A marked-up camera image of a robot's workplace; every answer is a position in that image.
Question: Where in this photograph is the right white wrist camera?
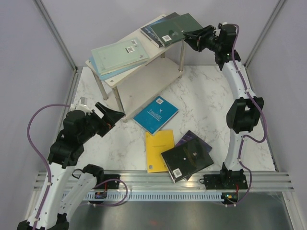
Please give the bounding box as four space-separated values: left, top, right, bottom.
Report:
214 22 228 36

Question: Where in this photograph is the white two-tier shelf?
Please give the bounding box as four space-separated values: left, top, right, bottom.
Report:
85 29 186 123

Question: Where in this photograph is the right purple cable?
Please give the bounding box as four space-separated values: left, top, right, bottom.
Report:
225 23 267 207

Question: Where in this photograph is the purple cable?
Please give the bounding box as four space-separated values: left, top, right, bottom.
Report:
225 23 267 207
26 103 72 230

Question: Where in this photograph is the black book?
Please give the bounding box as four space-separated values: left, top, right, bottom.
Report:
161 138 213 183

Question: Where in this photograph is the aluminium front rail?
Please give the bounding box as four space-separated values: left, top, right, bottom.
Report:
33 170 295 191

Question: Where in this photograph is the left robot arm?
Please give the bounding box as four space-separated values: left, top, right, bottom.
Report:
17 102 125 230

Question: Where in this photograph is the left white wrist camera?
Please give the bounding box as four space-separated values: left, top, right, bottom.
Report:
69 97 92 113

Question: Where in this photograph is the pale green book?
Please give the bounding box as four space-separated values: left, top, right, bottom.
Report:
91 37 149 75

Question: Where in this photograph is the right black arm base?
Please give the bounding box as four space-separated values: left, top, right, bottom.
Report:
199 174 248 190

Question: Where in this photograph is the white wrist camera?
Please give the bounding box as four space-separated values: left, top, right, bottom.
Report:
69 97 92 113
214 22 228 36

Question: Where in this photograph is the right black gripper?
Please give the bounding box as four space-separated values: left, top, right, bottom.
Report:
184 24 222 52

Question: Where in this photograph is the yellow book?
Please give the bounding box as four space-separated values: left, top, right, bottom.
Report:
145 130 175 173

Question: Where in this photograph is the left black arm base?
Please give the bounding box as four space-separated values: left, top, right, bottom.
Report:
95 174 120 191

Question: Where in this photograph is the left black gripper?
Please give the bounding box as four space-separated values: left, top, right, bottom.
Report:
79 102 125 143

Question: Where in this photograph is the dark blue Wuthering Heights book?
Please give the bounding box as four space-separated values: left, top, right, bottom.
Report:
141 12 179 48

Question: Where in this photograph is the bright blue book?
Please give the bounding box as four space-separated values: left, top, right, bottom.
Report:
133 96 178 135

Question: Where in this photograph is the dark green book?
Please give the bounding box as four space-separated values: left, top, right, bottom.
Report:
150 13 203 47

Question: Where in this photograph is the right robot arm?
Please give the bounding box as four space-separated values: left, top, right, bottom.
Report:
184 23 264 189

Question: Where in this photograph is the dark purple book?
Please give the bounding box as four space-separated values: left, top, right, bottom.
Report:
175 130 213 181

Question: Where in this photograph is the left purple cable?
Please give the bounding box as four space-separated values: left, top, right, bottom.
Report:
26 103 72 230

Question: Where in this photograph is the white slotted cable duct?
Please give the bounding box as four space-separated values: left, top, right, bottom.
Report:
85 191 237 202

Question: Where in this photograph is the light blue cat book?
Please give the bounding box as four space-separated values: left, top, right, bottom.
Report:
88 56 148 81

